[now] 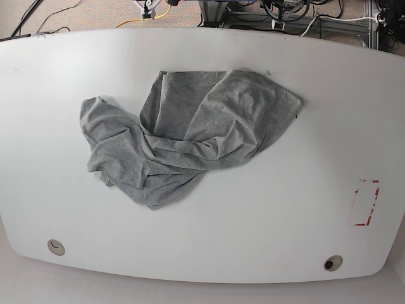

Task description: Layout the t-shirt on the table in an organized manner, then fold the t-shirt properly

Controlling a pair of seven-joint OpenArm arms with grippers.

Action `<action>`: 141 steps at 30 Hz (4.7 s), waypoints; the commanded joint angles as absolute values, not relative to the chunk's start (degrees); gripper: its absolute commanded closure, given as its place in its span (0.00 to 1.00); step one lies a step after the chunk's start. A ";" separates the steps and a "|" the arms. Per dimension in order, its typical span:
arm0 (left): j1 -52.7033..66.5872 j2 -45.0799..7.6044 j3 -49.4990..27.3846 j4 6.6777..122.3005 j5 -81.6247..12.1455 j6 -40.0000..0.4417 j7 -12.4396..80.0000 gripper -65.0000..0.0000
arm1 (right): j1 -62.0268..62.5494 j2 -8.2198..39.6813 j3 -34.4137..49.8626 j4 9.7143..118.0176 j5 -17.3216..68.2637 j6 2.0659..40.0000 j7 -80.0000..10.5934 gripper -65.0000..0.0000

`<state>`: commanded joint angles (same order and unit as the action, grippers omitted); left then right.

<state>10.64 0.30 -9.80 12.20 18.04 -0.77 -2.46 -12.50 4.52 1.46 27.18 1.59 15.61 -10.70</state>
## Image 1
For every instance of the grey t-shirt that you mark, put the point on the grey t-shirt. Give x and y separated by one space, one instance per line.
191 123

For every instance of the red tape rectangle marking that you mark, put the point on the red tape rectangle marking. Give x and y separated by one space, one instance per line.
365 199

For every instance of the right table cable grommet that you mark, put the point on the right table cable grommet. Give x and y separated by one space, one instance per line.
333 263

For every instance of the table cable grommet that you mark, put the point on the table cable grommet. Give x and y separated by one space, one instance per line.
55 247
333 263

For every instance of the left table cable grommet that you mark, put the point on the left table cable grommet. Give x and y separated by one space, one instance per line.
55 247

